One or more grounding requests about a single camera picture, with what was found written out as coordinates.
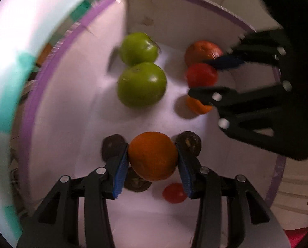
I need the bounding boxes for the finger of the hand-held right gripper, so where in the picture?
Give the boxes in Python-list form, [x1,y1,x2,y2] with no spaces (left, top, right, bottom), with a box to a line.
[203,29,289,70]
[188,82,295,156]

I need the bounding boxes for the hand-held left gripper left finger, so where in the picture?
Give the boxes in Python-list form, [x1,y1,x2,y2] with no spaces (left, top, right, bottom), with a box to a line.
[16,145,130,248]

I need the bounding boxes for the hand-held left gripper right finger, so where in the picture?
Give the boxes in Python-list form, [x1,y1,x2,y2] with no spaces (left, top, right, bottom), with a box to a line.
[175,143,290,248]

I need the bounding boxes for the dark purple passion fruit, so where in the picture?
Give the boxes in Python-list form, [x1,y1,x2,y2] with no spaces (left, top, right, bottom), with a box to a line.
[175,131,202,158]
[123,167,152,192]
[101,134,127,162]

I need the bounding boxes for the small red tomato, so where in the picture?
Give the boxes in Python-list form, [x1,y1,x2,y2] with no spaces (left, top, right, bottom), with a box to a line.
[185,63,219,88]
[162,182,188,204]

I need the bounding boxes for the red pomegranate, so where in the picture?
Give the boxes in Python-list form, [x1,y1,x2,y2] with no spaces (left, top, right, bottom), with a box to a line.
[184,40,223,66]

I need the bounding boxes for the orange mandarin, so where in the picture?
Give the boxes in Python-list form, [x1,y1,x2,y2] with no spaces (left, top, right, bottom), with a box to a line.
[186,95,213,114]
[128,132,179,182]

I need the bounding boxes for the white box with purple edge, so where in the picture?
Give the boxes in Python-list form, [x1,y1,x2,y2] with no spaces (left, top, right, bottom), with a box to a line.
[10,0,291,248]

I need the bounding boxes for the large green apple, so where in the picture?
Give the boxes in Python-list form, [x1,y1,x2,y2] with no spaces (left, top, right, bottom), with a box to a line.
[117,62,167,109]

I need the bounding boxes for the small green apple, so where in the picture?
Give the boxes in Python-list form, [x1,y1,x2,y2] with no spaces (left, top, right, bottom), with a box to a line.
[119,32,160,66]

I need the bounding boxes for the teal white checkered tablecloth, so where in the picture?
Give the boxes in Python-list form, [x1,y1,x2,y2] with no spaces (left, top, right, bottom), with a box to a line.
[0,0,113,248]

